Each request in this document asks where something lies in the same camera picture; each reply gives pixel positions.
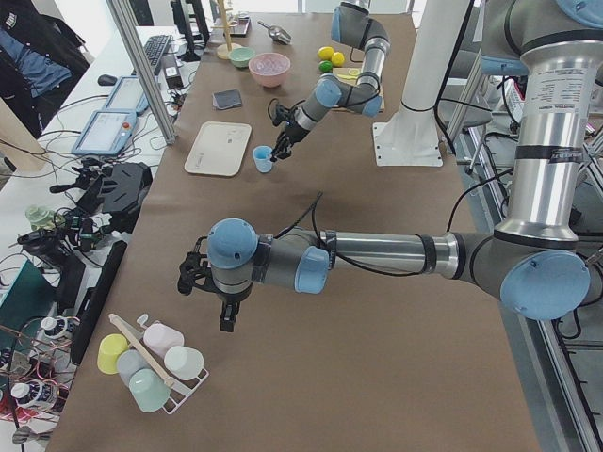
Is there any mint green bowl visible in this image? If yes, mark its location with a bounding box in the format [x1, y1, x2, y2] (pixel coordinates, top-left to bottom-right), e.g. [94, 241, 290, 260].
[229, 47, 256, 70]

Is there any black keyboard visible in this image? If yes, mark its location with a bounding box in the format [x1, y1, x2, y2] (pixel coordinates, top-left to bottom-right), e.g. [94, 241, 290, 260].
[143, 35, 171, 75]

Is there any white wire cup rack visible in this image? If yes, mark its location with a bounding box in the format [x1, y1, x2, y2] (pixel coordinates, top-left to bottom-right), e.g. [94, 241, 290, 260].
[108, 314, 209, 414]

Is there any bamboo cutting board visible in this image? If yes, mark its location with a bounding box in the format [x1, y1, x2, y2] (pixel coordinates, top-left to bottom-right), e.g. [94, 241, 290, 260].
[332, 67, 384, 117]

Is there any green lime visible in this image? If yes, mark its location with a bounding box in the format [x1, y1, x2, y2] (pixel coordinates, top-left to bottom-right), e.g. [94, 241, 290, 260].
[318, 60, 333, 73]

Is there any cream serving tray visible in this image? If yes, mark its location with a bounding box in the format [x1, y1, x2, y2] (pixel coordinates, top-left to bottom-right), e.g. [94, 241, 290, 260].
[184, 121, 252, 177]

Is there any pink bowl of ice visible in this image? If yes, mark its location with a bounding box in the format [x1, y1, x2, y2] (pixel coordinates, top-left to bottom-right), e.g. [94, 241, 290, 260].
[248, 53, 291, 88]

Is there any white upturned cup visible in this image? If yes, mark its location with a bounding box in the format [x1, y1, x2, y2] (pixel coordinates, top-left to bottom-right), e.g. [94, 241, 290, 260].
[164, 346, 204, 380]

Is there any teach pendant near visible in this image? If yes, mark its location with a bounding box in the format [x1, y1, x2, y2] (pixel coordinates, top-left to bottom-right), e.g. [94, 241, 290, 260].
[72, 108, 138, 156]

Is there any teach pendant far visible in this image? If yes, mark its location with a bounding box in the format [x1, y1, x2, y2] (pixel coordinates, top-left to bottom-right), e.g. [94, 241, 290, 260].
[104, 75, 149, 115]

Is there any pink upturned cup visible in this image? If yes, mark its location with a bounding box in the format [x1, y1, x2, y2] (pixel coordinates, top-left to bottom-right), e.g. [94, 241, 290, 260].
[142, 323, 185, 359]

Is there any black foam gripper case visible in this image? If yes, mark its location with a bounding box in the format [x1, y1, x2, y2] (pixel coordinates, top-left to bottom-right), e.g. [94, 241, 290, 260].
[76, 162, 153, 233]

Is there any black computer mouse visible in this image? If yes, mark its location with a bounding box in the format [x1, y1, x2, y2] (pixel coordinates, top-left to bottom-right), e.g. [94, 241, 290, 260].
[97, 73, 118, 87]

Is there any wooden glass stand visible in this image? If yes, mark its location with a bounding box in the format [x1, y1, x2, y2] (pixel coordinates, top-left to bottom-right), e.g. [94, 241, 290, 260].
[217, 0, 241, 60]

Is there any grey folded cloth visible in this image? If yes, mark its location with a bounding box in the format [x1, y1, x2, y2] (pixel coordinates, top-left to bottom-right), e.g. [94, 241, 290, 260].
[212, 89, 242, 110]

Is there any grey upturned cup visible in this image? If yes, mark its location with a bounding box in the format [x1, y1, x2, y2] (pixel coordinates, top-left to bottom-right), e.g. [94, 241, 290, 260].
[117, 348, 149, 387]

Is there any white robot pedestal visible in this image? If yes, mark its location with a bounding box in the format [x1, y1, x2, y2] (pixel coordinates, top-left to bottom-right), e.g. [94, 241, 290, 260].
[373, 0, 473, 167]

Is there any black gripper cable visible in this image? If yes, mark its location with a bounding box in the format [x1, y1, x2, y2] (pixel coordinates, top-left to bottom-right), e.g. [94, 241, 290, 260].
[268, 97, 307, 127]

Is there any yellow lemon outer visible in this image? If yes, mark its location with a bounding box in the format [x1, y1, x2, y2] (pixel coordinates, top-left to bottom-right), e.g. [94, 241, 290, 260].
[317, 46, 334, 61]

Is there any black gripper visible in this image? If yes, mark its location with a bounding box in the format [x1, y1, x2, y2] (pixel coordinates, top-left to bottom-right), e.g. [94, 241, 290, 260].
[177, 237, 252, 332]
[270, 105, 309, 163]

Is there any yellow upturned cup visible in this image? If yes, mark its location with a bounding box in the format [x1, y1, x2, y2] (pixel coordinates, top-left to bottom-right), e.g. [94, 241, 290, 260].
[97, 333, 129, 375]

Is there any yellow lemon near board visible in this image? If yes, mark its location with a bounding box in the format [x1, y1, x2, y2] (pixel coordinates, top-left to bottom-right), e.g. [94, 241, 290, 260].
[331, 52, 346, 67]

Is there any yellow plastic knife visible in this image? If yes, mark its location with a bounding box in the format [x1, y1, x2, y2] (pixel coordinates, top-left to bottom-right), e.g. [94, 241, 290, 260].
[336, 73, 358, 81]

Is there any steel ice scoop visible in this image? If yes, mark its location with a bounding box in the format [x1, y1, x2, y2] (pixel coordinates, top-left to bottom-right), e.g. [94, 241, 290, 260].
[257, 20, 291, 45]

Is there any light blue plastic cup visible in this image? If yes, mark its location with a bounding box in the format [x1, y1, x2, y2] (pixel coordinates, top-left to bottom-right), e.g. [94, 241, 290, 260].
[252, 145, 273, 173]

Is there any mint upturned cup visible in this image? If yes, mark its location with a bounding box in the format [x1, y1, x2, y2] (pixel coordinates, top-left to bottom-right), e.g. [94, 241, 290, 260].
[128, 368, 171, 412]

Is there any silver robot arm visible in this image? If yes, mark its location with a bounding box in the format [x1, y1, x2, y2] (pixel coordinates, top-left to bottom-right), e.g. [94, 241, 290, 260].
[177, 1, 602, 331]
[270, 1, 390, 162]

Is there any teach pendant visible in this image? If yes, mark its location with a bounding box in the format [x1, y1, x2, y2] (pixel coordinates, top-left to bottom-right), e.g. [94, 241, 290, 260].
[104, 75, 149, 115]
[72, 108, 138, 156]

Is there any aluminium frame post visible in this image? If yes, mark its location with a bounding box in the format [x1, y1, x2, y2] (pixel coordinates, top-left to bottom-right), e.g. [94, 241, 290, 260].
[106, 0, 176, 145]

